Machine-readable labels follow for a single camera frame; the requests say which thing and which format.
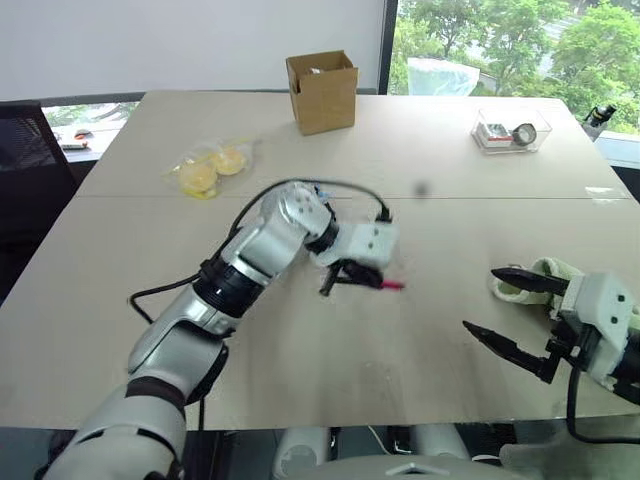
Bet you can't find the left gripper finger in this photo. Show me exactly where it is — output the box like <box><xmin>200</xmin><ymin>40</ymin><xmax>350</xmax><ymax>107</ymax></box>
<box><xmin>318</xmin><ymin>266</ymin><xmax>347</xmax><ymax>297</ymax></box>
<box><xmin>352</xmin><ymin>266</ymin><xmax>388</xmax><ymax>292</ymax></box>

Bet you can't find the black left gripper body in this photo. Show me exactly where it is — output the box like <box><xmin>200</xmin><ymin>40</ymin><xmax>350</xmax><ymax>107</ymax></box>
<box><xmin>324</xmin><ymin>258</ymin><xmax>375</xmax><ymax>286</ymax></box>

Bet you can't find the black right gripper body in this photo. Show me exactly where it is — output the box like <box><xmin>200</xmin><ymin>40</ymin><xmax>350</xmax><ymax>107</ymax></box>
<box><xmin>546</xmin><ymin>312</ymin><xmax>602</xmax><ymax>370</ymax></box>

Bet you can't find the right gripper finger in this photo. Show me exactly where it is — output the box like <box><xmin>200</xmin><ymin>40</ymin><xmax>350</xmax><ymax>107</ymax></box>
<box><xmin>461</xmin><ymin>320</ymin><xmax>564</xmax><ymax>386</ymax></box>
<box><xmin>490</xmin><ymin>267</ymin><xmax>572</xmax><ymax>299</ymax></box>

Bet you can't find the light green fabric pen holder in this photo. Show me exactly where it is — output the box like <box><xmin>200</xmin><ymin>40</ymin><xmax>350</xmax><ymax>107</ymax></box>
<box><xmin>487</xmin><ymin>256</ymin><xmax>586</xmax><ymax>321</ymax></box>

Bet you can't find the white rounded robot leg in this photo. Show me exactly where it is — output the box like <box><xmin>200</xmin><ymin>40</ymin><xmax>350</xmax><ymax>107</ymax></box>
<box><xmin>412</xmin><ymin>424</ymin><xmax>471</xmax><ymax>466</ymax></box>
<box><xmin>277</xmin><ymin>427</ymin><xmax>331</xmax><ymax>477</ymax></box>

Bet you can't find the black tape roll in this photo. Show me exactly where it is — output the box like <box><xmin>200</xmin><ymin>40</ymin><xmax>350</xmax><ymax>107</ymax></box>
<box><xmin>510</xmin><ymin>123</ymin><xmax>539</xmax><ymax>148</ymax></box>

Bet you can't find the red white small box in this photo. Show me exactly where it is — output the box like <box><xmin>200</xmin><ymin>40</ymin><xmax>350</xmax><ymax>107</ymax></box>
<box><xmin>477</xmin><ymin>121</ymin><xmax>515</xmax><ymax>147</ymax></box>

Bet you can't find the clear plastic box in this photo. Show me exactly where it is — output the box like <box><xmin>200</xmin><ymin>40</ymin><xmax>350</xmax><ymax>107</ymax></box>
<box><xmin>470</xmin><ymin>107</ymin><xmax>553</xmax><ymax>156</ymax></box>

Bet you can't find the yellow round bun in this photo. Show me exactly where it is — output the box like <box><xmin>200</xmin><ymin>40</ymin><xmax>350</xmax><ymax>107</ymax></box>
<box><xmin>178</xmin><ymin>160</ymin><xmax>220</xmax><ymax>197</ymax></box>
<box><xmin>209</xmin><ymin>148</ymin><xmax>247</xmax><ymax>176</ymax></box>

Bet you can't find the grey robot torso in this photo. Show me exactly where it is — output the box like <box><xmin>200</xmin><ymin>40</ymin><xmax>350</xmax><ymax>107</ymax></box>
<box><xmin>299</xmin><ymin>454</ymin><xmax>506</xmax><ymax>480</ymax></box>

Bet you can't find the brown cardboard box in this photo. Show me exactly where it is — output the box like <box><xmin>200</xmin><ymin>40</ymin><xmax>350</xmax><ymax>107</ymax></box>
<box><xmin>285</xmin><ymin>49</ymin><xmax>360</xmax><ymax>137</ymax></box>

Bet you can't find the black device on windowsill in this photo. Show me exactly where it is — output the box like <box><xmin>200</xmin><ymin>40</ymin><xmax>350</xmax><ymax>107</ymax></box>
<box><xmin>585</xmin><ymin>103</ymin><xmax>619</xmax><ymax>129</ymax></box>

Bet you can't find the clear plastic bag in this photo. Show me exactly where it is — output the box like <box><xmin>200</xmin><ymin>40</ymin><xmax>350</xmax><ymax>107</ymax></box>
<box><xmin>159</xmin><ymin>137</ymin><xmax>263</xmax><ymax>202</ymax></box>

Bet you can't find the translucent plastic sheet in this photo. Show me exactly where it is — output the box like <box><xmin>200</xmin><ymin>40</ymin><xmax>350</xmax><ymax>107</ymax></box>
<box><xmin>405</xmin><ymin>56</ymin><xmax>482</xmax><ymax>97</ymax></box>

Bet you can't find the black mesh office chair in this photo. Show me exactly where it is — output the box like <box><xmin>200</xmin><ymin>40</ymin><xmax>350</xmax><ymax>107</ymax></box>
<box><xmin>0</xmin><ymin>99</ymin><xmax>80</xmax><ymax>306</ymax></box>

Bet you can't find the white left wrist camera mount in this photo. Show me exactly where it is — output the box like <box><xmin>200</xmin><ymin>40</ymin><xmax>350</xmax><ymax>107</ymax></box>
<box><xmin>312</xmin><ymin>223</ymin><xmax>401</xmax><ymax>271</ymax></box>

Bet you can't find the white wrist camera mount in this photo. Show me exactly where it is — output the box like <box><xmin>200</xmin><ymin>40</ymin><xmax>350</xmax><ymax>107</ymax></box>
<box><xmin>312</xmin><ymin>223</ymin><xmax>401</xmax><ymax>271</ymax></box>
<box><xmin>558</xmin><ymin>272</ymin><xmax>640</xmax><ymax>391</ymax></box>

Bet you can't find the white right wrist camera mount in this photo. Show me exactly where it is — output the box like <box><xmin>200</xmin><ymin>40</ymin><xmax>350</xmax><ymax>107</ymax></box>
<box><xmin>558</xmin><ymin>272</ymin><xmax>640</xmax><ymax>391</ymax></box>

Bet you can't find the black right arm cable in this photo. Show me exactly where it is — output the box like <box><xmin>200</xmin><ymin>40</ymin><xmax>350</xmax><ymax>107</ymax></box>
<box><xmin>565</xmin><ymin>367</ymin><xmax>640</xmax><ymax>445</ymax></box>

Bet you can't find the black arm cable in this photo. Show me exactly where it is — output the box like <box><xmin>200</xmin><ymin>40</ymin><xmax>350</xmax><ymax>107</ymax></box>
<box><xmin>129</xmin><ymin>177</ymin><xmax>396</xmax><ymax>432</ymax></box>
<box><xmin>565</xmin><ymin>367</ymin><xmax>640</xmax><ymax>445</ymax></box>

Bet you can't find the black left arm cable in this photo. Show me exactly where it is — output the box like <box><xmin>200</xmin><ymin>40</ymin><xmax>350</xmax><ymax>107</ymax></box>
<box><xmin>129</xmin><ymin>177</ymin><xmax>396</xmax><ymax>432</ymax></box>

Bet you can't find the black window frame post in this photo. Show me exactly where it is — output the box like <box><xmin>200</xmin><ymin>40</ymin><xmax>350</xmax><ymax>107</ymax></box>
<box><xmin>377</xmin><ymin>0</ymin><xmax>400</xmax><ymax>96</ymax></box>

